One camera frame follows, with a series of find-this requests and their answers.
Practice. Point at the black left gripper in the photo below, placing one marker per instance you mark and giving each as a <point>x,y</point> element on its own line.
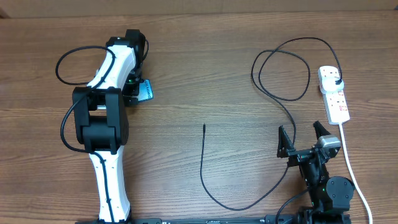
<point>133,89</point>

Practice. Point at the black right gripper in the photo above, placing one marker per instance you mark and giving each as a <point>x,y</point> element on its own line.
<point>285,150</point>

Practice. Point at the blue Samsung smartphone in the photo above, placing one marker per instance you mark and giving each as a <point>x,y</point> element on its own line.
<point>145,91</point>

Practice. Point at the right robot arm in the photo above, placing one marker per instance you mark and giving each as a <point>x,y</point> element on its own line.
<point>330,196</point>

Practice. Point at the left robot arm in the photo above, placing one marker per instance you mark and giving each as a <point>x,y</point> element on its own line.
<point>101,121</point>

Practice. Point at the white charger plug adapter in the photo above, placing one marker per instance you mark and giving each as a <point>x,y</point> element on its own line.
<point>329,85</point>

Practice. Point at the white power strip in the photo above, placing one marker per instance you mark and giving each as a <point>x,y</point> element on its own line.
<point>335,102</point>

